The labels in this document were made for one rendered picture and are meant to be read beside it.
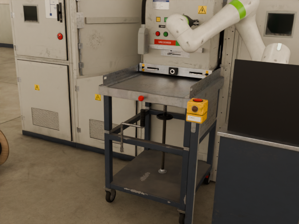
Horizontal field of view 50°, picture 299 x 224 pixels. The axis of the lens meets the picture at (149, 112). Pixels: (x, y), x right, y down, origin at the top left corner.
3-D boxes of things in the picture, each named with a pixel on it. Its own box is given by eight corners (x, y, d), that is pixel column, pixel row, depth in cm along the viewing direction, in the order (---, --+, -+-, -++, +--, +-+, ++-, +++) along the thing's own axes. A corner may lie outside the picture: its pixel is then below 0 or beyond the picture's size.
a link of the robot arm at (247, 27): (282, 89, 181) (250, 20, 207) (289, 72, 167) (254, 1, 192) (259, 94, 182) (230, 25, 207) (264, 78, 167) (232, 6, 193)
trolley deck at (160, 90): (194, 110, 175) (195, 99, 173) (98, 94, 200) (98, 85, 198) (223, 85, 233) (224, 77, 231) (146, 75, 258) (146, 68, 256)
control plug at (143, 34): (143, 54, 220) (144, 28, 215) (137, 54, 222) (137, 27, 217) (148, 53, 227) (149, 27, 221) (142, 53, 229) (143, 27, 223)
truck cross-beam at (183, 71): (211, 79, 215) (212, 70, 213) (139, 71, 236) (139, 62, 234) (213, 78, 219) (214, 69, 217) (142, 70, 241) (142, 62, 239)
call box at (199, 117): (202, 124, 150) (203, 103, 147) (185, 121, 153) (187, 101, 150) (206, 119, 157) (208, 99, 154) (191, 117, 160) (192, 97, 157)
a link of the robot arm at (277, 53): (279, 90, 166) (286, 61, 173) (287, 73, 152) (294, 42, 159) (253, 84, 169) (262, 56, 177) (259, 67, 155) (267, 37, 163)
